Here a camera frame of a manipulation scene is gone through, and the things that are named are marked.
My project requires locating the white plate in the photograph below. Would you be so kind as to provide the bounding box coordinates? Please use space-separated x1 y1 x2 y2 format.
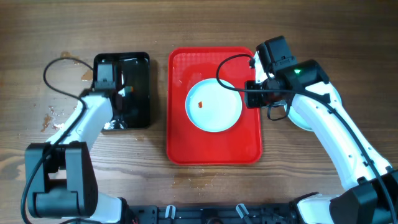
288 89 343 132
185 78 243 133

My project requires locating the white plate top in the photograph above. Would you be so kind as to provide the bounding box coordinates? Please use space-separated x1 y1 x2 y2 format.
185 78 243 133

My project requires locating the green orange sponge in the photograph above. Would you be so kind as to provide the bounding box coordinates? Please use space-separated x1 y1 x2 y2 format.
124 86 134 94

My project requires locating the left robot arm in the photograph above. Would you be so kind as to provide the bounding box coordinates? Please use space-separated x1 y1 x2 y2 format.
21 63 136 223

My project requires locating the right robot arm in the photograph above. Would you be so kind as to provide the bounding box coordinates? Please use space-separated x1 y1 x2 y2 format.
245 36 397 223

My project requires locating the black water tray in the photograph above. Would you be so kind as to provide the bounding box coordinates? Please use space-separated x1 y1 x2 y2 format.
93 52 150 131

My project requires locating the red plastic tray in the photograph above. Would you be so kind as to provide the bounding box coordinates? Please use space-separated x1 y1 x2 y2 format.
166 47 262 166

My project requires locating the left black cable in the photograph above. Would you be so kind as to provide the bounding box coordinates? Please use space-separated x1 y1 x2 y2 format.
20 57 95 224

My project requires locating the black cable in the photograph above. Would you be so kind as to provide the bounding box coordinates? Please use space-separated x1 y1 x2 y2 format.
20 57 95 224
216 54 398 224

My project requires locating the right black cable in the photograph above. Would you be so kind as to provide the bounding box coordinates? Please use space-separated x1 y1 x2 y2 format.
216 54 398 224

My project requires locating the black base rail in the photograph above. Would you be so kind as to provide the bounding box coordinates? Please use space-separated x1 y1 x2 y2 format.
130 203 299 224

